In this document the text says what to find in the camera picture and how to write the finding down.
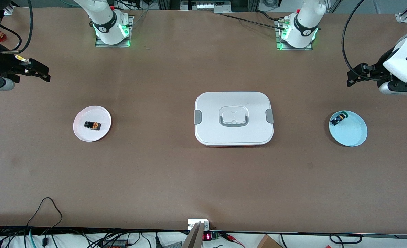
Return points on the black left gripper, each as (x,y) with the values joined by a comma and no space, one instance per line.
(374,71)

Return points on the white power strip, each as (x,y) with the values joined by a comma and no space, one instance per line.
(206,6)

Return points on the orange black push-button switch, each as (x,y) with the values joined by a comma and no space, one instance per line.
(93,125)

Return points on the blue green push-button switch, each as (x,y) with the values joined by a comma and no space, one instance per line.
(337,119)

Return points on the light blue round plate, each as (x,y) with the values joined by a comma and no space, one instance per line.
(351,134)

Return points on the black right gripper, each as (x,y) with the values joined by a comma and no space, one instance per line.
(1,64)

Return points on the white lidded lunch box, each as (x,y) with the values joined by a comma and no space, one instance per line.
(234,132)

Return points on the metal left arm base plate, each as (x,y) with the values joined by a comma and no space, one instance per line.
(279,47)

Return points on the grey metal bar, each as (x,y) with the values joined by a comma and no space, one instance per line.
(193,237)

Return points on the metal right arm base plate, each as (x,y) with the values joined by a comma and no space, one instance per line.
(100,45)

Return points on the brown cardboard box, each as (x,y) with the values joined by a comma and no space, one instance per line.
(267,243)

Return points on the aluminium corner bracket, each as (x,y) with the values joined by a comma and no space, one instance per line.
(403,18)

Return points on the pink round plate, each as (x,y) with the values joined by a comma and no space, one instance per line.
(86,134)

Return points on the small red digit display module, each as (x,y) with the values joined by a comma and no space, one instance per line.
(207,236)

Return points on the red clip test lead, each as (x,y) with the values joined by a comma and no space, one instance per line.
(229,237)

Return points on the white mounting bracket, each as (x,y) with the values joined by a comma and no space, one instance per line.
(191,224)

